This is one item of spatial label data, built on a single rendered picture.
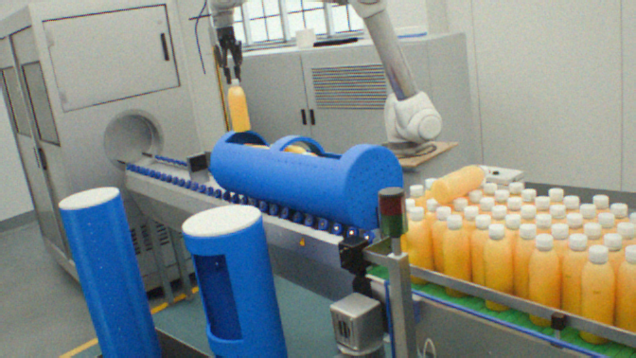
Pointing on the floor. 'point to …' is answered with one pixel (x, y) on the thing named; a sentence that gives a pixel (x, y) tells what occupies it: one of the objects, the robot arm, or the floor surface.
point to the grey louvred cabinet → (356, 93)
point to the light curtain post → (221, 84)
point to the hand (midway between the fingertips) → (233, 75)
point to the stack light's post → (402, 305)
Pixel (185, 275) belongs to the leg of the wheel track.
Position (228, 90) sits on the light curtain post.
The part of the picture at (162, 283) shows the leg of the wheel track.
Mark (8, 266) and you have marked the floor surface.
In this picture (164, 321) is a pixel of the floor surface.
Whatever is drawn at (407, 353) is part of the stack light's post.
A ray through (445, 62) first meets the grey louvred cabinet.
